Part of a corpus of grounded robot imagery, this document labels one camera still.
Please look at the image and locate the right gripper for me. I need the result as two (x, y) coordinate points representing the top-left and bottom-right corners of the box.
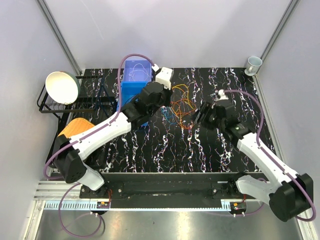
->
(188, 101), (225, 132)

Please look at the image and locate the white cable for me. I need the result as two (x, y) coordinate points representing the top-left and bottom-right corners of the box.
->
(128, 62), (152, 81)

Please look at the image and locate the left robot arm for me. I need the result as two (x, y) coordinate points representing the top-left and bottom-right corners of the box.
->
(53, 81), (173, 198)

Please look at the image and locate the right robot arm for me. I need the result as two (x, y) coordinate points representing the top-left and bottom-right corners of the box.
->
(191, 98), (315, 222)

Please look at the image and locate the blue plastic bin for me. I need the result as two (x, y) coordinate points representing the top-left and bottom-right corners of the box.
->
(116, 81), (150, 128)

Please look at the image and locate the light purple plastic bin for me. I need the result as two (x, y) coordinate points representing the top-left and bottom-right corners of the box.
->
(122, 60), (152, 82)

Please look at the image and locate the white mug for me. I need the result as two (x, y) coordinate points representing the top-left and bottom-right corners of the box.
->
(244, 56), (263, 77)

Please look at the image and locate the orange woven basket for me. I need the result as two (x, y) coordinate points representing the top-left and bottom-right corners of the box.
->
(58, 117), (95, 138)

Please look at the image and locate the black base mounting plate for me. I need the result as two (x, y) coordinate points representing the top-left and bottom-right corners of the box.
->
(79, 172), (243, 211)

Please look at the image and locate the white bowl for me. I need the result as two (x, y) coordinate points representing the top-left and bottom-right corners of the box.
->
(45, 71), (81, 105)

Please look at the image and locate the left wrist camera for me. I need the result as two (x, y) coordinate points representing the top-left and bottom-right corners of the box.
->
(151, 64), (174, 90)

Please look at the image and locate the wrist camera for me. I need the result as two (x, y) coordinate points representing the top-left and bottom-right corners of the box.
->
(214, 89), (229, 102)
(151, 64), (174, 90)

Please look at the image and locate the yellow cable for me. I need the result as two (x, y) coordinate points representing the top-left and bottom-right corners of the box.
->
(172, 84), (198, 118)

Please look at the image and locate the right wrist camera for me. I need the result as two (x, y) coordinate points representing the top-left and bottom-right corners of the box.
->
(214, 89), (229, 102)

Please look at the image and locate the black wire dish rack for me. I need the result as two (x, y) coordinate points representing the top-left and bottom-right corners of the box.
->
(36, 74), (119, 135)

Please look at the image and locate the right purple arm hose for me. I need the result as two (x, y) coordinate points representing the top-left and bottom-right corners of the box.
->
(199, 89), (316, 222)

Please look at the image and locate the aluminium frame rail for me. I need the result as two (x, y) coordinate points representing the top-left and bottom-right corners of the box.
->
(33, 181), (311, 213)

